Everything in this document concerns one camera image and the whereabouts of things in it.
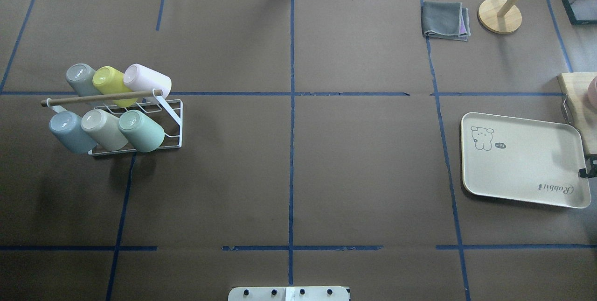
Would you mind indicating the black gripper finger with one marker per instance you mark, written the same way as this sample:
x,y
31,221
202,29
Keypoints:
x,y
590,169

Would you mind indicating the beige rabbit tray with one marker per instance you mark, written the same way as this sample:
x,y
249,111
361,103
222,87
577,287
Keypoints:
x,y
522,159

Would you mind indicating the green cup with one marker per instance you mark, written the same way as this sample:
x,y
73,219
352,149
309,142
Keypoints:
x,y
142,132

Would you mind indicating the pink cup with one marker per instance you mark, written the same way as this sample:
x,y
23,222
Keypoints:
x,y
139,78

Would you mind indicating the beige cup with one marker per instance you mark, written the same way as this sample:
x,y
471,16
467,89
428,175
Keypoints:
x,y
102,127

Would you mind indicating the yellow cup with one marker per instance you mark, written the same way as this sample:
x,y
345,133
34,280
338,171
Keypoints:
x,y
109,80

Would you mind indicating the grey cup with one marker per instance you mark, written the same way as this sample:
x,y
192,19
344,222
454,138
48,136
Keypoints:
x,y
79,76

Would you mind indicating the blue cup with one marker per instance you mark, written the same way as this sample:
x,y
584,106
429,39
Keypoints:
x,y
66,127

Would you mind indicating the pink bowl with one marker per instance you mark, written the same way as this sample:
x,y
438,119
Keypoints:
x,y
592,92

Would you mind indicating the wooden cutting board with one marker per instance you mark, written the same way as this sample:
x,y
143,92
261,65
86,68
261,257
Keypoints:
x,y
577,109

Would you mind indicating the wooden mug tree stand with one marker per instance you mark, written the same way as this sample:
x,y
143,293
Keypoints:
x,y
500,16

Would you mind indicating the grey folded cloth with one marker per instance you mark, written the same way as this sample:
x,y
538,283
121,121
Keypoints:
x,y
445,20

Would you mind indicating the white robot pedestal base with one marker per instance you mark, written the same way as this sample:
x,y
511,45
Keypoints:
x,y
290,293

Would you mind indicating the white wire cup rack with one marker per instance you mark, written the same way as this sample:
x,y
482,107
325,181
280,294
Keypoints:
x,y
167,113

